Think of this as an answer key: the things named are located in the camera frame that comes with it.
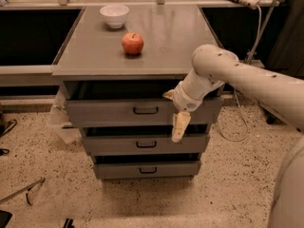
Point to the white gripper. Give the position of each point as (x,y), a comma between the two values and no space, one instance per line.
(185,99)

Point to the grey top drawer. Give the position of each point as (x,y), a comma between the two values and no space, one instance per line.
(121,103)

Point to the grey drawer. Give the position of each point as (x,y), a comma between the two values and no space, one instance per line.
(121,103)
(146,166)
(150,139)

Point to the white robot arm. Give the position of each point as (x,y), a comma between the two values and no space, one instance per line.
(280,94)

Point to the grey middle drawer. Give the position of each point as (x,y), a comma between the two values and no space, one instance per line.
(150,139)

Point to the grey drawer cabinet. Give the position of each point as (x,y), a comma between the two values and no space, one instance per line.
(170,33)

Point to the grey bottom drawer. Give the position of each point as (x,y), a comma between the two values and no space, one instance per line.
(146,166)

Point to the red apple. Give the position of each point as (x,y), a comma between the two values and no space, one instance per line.
(132,43)

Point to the white ceramic bowl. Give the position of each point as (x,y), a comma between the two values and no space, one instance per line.
(114,15)

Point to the metal rod on floor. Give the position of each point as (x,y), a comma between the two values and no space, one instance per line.
(22,190)

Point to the grey metal rail frame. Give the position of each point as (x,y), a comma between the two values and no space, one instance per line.
(123,69)

